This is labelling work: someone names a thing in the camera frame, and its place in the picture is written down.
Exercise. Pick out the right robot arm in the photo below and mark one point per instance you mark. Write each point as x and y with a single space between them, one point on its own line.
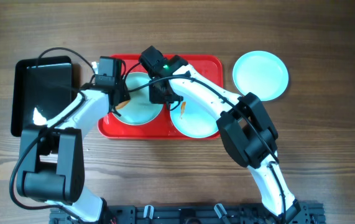
246 130

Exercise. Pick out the red plastic tray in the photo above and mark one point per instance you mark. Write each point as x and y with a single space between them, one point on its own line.
161 128

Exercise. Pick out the light blue plate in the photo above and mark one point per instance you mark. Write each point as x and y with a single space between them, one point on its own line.
261 73
193 121
139 110

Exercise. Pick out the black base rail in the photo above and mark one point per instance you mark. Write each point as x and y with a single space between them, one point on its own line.
301 212

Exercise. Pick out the black water tray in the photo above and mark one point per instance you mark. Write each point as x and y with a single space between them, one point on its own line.
41 91

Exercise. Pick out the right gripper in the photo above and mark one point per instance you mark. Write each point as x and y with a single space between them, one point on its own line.
155 99

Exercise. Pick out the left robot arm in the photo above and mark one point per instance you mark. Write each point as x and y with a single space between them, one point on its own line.
50 171

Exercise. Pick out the orange green sponge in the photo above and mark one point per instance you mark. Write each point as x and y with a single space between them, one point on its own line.
121 105

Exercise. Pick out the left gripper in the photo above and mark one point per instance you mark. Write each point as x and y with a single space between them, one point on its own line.
123 96

